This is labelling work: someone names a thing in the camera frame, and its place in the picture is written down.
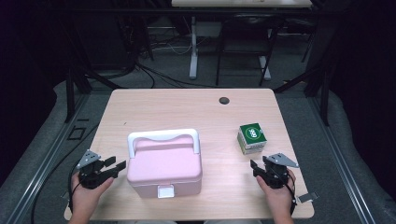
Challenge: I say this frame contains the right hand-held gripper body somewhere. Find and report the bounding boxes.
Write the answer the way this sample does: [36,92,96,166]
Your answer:
[261,152,299,189]

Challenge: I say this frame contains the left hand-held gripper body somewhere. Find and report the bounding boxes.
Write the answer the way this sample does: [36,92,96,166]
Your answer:
[76,149,110,189]

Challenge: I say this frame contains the green and white carton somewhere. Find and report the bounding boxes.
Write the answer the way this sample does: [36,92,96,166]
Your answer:
[236,122,268,156]

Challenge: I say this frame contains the pink storage box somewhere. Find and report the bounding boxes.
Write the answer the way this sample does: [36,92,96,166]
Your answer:
[126,128,204,199]

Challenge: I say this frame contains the person's left hand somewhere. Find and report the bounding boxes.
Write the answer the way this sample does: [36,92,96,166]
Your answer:
[70,172,115,215]

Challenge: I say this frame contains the person's right hand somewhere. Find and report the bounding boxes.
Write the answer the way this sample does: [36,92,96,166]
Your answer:
[255,169,297,216]

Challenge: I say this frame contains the black metal stand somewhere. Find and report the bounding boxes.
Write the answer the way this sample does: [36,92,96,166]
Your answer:
[63,66,92,124]
[274,62,332,127]

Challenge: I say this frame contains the white desk leg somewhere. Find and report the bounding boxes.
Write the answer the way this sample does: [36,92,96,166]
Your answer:
[189,15,200,80]
[258,55,272,81]

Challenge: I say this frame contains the black chair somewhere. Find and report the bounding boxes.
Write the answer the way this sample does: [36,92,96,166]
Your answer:
[215,13,281,88]

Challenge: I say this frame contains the light wooden desk top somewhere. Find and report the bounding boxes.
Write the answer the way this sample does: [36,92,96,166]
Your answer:
[171,0,313,8]

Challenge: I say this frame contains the left hand-held gripper cable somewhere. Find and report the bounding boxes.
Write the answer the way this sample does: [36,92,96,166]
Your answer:
[67,164,82,216]

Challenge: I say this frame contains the hand-held gripper cable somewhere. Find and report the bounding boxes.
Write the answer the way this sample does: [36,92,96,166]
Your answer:
[279,172,297,217]
[67,164,82,216]

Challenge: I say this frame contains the right hand-held gripper cable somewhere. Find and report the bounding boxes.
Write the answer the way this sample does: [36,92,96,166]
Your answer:
[279,172,297,217]

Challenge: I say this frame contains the thin black floor cable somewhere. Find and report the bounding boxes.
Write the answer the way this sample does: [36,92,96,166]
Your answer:
[30,123,101,224]

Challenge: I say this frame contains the bundle of black cables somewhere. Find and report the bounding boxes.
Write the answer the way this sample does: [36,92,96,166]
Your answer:
[134,62,219,90]

